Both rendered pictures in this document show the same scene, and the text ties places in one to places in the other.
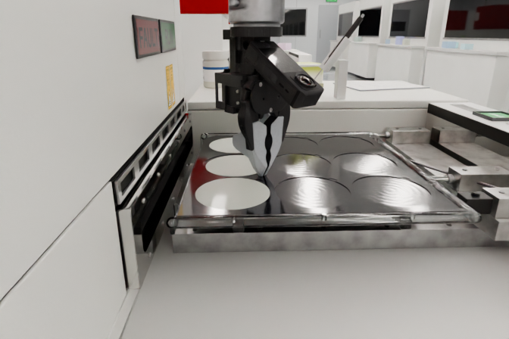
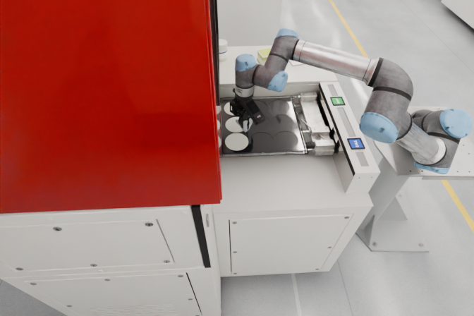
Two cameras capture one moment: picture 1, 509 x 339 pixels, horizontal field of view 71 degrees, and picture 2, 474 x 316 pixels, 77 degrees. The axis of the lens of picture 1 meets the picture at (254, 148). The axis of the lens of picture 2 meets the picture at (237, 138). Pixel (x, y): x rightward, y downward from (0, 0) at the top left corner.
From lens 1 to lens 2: 0.85 m
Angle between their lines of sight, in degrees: 30
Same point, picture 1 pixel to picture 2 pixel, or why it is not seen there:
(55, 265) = not seen: hidden behind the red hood
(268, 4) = (248, 92)
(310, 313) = (258, 177)
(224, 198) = (234, 144)
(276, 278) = (250, 166)
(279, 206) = (251, 148)
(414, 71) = not seen: outside the picture
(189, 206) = (224, 149)
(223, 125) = (228, 92)
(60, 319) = not seen: hidden behind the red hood
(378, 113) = (296, 86)
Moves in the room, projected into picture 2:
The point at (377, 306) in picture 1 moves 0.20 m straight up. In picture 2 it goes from (276, 175) to (281, 143)
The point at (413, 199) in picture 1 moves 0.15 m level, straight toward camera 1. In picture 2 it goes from (292, 144) to (280, 170)
